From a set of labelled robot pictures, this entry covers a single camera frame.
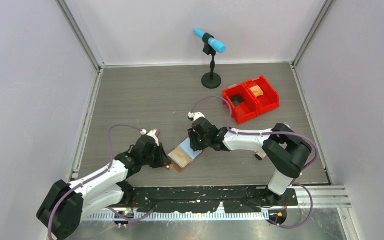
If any blue microphone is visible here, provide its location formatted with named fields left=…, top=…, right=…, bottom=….
left=193, top=28, right=227, bottom=55

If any orange block in bin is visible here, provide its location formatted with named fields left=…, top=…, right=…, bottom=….
left=249, top=85, right=264, bottom=97

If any black microphone stand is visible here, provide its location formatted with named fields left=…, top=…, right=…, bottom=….
left=201, top=33, right=222, bottom=89

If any right red bin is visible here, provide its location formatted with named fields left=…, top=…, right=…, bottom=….
left=243, top=75, right=281, bottom=115

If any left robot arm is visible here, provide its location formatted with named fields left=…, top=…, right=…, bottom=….
left=36, top=135, right=171, bottom=240

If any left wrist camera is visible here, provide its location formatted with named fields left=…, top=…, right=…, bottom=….
left=140, top=129, right=160, bottom=146

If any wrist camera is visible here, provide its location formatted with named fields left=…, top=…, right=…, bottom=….
left=140, top=129, right=160, bottom=146
left=187, top=112, right=205, bottom=122

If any glitter tube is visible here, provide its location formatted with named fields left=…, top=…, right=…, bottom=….
left=254, top=151, right=267, bottom=161

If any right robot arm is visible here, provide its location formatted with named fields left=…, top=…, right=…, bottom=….
left=187, top=117, right=313, bottom=205

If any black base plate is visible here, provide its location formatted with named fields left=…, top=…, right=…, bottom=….
left=111, top=185, right=298, bottom=214

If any left red bin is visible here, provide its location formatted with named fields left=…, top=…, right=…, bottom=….
left=222, top=83, right=259, bottom=124

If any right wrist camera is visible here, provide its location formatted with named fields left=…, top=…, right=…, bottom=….
left=187, top=112, right=205, bottom=122

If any red bin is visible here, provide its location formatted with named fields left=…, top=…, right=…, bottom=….
left=243, top=75, right=281, bottom=115
left=222, top=83, right=259, bottom=124

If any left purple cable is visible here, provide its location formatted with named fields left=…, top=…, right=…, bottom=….
left=47, top=124, right=156, bottom=240

